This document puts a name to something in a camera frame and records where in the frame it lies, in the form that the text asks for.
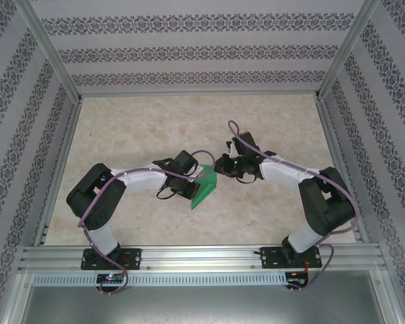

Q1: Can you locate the grey sheet metal panel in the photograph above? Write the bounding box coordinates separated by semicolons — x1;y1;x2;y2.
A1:
20;286;392;324

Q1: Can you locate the aluminium side rail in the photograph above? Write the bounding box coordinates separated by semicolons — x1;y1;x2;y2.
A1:
315;97;371;244
33;99;84;246

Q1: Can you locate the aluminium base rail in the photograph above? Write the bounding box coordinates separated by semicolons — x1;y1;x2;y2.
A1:
18;245;382;271

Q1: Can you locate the small circuit board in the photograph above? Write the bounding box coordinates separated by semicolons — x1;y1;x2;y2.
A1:
286;271;308;288
97;273;124;284

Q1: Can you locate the grey slotted cable duct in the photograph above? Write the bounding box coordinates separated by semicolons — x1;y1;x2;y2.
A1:
32;271;288;286

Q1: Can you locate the green cloth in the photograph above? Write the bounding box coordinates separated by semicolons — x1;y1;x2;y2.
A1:
190;163;219;211

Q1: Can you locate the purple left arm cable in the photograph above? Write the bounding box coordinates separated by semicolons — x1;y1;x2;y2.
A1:
78;149;217;296

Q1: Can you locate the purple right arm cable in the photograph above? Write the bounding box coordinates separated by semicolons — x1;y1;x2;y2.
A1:
227;120;360;294

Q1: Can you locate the aluminium frame post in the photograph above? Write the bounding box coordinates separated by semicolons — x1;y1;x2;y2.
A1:
18;0;84;102
315;0;382;102

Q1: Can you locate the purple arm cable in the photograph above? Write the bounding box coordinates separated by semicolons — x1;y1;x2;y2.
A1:
78;149;217;296
227;120;360;294

